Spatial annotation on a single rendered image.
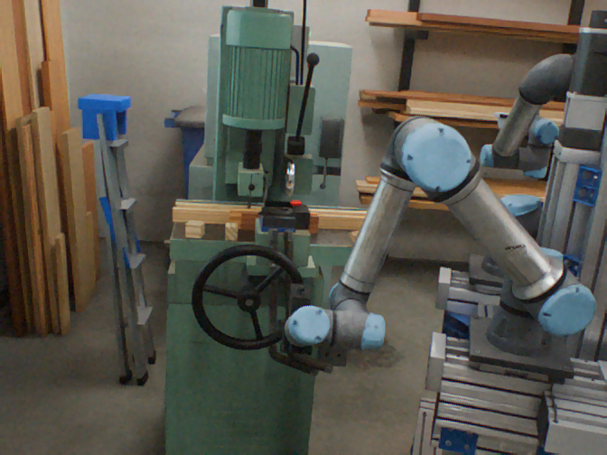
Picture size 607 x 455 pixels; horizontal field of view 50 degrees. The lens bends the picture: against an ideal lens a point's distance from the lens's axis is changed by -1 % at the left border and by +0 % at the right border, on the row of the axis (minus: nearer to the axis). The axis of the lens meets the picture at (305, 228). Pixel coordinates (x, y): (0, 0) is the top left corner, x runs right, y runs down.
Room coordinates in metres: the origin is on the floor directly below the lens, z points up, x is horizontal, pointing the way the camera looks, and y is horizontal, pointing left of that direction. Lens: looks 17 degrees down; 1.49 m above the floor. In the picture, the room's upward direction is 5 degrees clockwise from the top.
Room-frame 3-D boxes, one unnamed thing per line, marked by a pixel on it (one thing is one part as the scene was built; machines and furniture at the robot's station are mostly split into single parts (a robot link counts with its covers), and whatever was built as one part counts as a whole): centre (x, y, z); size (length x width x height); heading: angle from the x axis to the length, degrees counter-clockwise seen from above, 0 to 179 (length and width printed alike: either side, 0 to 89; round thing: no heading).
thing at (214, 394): (1.98, 0.19, 0.36); 0.58 x 0.45 x 0.71; 8
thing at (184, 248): (1.77, 0.07, 0.87); 0.61 x 0.30 x 0.06; 98
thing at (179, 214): (1.88, 0.07, 0.92); 0.66 x 0.02 x 0.04; 98
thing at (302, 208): (1.68, 0.06, 0.99); 0.13 x 0.11 x 0.06; 98
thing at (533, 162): (2.15, -0.73, 1.12); 0.11 x 0.08 x 0.11; 92
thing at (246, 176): (1.88, 0.17, 1.03); 0.14 x 0.07 x 0.09; 8
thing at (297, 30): (2.20, 0.08, 1.40); 0.10 x 0.06 x 0.16; 8
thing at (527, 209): (1.88, -0.63, 0.98); 0.13 x 0.12 x 0.14; 92
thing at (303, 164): (2.07, 0.04, 1.02); 0.09 x 0.07 x 0.12; 98
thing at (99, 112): (2.49, 0.75, 0.58); 0.27 x 0.25 x 1.16; 91
